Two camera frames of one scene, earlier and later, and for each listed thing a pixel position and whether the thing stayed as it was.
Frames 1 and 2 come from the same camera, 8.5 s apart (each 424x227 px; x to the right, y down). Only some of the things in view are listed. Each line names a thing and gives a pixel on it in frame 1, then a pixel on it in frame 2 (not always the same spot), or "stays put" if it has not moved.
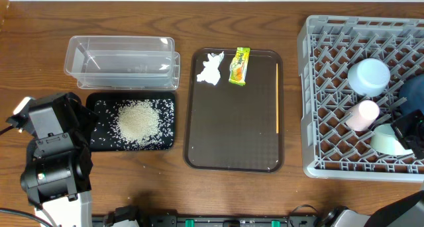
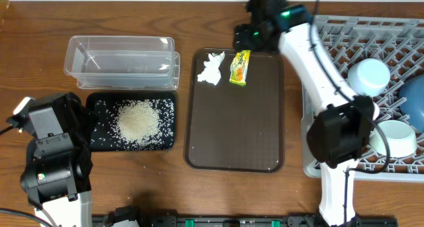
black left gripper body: [83, 120] stays put
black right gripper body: [410, 128] -> [252, 40]
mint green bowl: [385, 140] stays put
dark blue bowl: [412, 89] stays put
